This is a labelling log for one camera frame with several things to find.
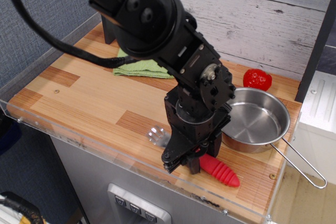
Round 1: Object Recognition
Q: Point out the dark grey post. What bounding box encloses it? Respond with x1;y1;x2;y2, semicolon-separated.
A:
295;0;335;103
101;14;116;45

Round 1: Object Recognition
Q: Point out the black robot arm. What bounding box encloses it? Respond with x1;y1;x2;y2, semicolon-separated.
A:
89;0;235;174

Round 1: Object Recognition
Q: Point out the dark grey left post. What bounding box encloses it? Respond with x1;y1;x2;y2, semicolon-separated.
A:
101;14;116;45

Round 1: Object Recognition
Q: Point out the white grooved side cabinet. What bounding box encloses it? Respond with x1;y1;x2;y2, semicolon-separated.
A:
291;71;335;184

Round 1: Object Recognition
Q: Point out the red handled metal fork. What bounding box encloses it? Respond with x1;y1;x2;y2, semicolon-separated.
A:
147;126;240;188

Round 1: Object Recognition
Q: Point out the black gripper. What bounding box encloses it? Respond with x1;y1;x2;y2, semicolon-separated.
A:
162;87;231;174

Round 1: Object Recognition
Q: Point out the dark grey right post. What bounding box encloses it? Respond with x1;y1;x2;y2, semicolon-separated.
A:
295;0;335;103

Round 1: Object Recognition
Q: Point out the red toy strawberry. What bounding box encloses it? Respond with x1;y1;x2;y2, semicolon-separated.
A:
243;69;272;91

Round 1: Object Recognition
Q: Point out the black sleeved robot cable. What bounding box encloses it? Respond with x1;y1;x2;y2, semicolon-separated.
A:
0;0;137;69

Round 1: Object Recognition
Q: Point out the clear acrylic table guard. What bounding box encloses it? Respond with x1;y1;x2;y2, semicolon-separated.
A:
1;12;288;223

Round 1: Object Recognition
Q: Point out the silver button control panel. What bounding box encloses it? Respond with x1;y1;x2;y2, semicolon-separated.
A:
107;183;172;223

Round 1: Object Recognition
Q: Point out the green folded cloth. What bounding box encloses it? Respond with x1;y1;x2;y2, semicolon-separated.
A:
113;60;174;79

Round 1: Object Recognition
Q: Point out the yellow object at corner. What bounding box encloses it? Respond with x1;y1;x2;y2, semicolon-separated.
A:
19;216;47;224

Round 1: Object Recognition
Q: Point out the small steel saucepan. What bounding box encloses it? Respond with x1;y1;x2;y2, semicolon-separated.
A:
222;88;328;189

